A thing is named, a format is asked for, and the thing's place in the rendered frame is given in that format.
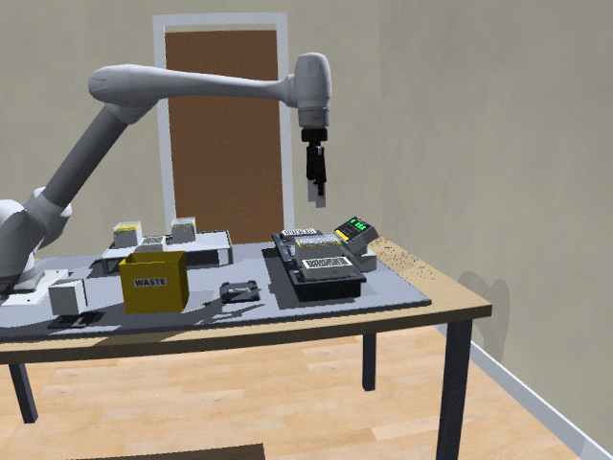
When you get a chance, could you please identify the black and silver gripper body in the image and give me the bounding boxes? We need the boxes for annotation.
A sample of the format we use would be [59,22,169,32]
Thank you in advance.
[301,128,328,159]

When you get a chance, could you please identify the yellow waste bin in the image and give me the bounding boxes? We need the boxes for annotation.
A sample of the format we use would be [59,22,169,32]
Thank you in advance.
[119,250,190,314]

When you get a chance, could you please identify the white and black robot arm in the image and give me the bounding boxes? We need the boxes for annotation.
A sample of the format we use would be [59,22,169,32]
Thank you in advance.
[0,53,331,297]

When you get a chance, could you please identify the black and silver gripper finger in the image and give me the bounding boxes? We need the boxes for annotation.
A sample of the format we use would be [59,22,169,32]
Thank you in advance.
[306,147,315,202]
[308,146,327,208]

